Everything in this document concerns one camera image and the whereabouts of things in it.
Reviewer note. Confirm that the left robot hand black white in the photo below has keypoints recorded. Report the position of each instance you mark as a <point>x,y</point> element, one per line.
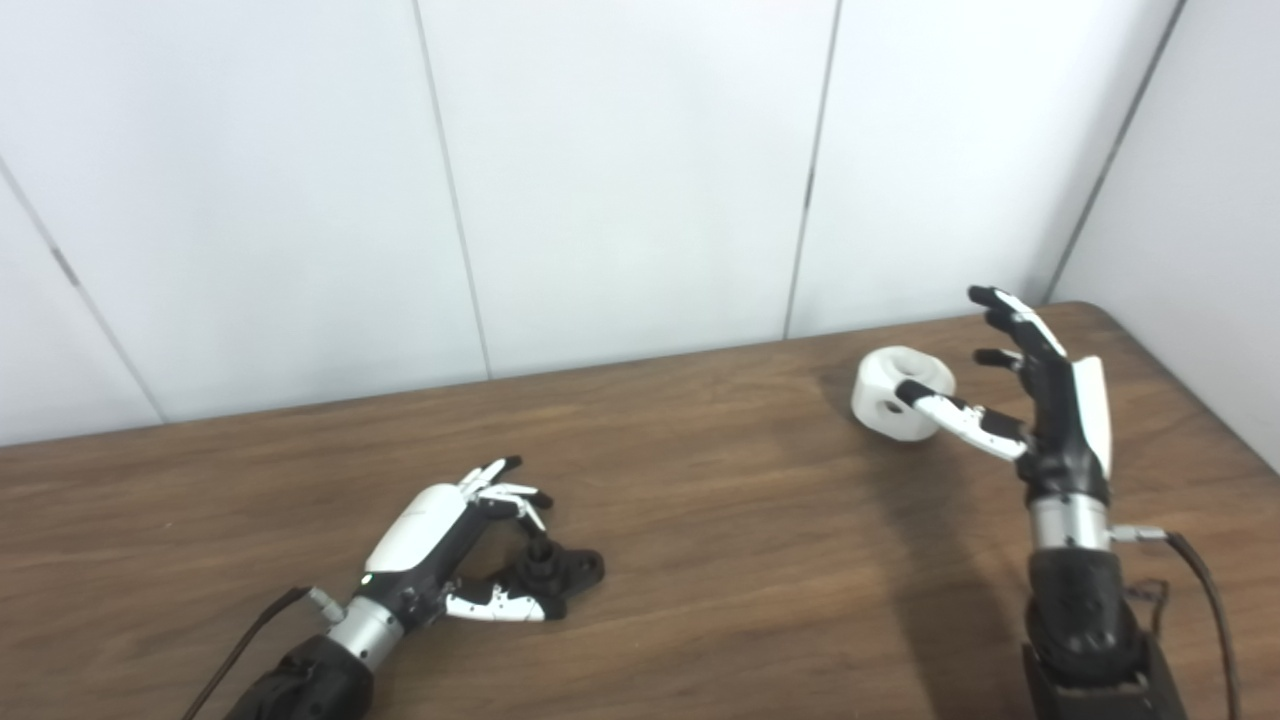
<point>420,530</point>

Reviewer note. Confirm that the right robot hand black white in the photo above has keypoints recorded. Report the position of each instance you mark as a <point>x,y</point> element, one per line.
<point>1065,430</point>

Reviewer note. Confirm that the black plastic holder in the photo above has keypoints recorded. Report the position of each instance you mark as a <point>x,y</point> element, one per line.
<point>575,568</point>

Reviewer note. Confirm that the round white plastic piece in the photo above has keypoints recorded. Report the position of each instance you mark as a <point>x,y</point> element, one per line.
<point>880,385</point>

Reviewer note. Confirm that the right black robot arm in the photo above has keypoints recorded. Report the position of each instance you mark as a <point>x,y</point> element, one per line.
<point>1080,610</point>

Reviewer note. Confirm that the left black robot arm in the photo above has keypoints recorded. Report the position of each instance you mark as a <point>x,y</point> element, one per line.
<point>310,680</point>

